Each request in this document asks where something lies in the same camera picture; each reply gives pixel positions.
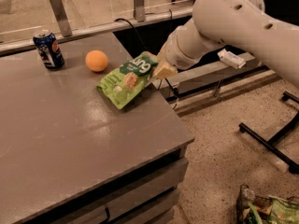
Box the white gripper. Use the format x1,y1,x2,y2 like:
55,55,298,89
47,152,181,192
152,32,199,79

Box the green rice chip bag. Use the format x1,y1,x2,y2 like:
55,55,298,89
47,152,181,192
96,51,158,109

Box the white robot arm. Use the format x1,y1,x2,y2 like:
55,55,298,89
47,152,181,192
158,0,299,87

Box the green snack bag in basket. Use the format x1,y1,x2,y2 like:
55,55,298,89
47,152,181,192
243,197,299,224

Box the white box on ledge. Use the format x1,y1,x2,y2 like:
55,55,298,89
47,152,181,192
218,49,246,69

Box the orange fruit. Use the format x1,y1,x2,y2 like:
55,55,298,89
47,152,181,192
85,50,108,72

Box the blue pepsi can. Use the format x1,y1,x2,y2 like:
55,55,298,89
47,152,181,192
33,30,64,70

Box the grey table drawers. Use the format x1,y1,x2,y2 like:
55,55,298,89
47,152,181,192
51,158,188,224

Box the black cable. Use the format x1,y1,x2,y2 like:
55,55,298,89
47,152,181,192
113,8,180,110

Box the metal railing post middle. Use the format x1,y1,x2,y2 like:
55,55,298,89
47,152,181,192
134,0,146,22

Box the metal railing post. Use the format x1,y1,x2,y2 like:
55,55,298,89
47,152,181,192
134,0,146,22
50,0,72,37

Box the metal railing post left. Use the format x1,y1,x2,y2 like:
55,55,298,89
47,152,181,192
50,0,72,37

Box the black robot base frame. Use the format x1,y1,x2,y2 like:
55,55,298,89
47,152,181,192
238,91,299,175

